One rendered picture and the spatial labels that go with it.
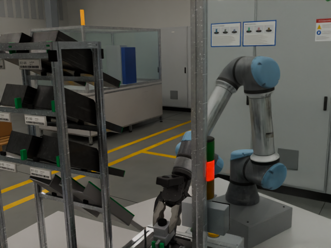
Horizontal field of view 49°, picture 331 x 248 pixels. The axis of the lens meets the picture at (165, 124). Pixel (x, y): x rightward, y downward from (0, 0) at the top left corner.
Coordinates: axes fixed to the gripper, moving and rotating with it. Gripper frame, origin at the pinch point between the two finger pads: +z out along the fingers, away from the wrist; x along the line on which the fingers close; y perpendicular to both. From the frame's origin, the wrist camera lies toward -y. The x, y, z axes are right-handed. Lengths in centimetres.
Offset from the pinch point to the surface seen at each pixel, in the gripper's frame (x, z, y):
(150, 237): 10.1, 1.8, 14.3
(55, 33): 25, -35, -51
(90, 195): 23.1, -2.3, -10.5
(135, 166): 221, -130, 305
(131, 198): 164, -67, 235
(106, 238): 20.2, 7.7, 2.7
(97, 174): 22.6, -9.0, -12.3
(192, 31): -18, -34, -51
